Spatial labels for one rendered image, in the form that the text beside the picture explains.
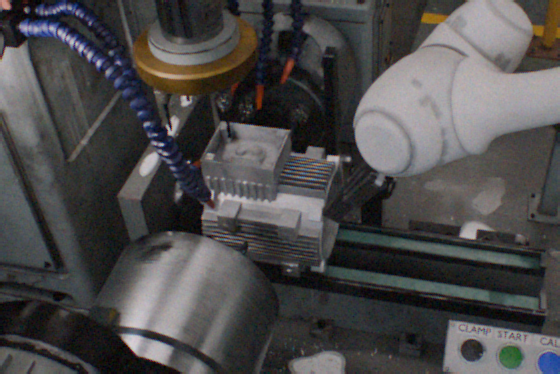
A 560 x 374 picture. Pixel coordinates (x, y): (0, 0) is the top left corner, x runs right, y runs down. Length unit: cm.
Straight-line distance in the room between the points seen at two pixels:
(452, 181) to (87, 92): 80
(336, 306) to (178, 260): 40
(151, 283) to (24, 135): 28
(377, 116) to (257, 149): 49
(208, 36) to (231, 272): 33
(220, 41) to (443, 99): 40
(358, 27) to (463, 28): 66
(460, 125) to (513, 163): 95
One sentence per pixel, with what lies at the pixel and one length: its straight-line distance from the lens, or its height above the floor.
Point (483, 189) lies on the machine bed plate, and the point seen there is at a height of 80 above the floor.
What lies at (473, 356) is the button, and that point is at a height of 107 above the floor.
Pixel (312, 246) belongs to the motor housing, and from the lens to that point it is 117.
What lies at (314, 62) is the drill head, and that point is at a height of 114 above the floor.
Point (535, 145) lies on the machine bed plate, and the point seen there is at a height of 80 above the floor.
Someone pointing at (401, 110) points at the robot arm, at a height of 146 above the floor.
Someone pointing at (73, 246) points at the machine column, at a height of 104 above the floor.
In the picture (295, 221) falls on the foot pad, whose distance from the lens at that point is 115.
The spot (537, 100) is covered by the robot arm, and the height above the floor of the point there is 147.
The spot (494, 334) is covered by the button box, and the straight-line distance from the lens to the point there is 103.
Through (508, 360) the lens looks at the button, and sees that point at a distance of 102.
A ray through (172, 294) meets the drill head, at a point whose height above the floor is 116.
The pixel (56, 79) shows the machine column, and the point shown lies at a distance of 114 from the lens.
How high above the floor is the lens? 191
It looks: 42 degrees down
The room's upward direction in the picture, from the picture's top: 3 degrees counter-clockwise
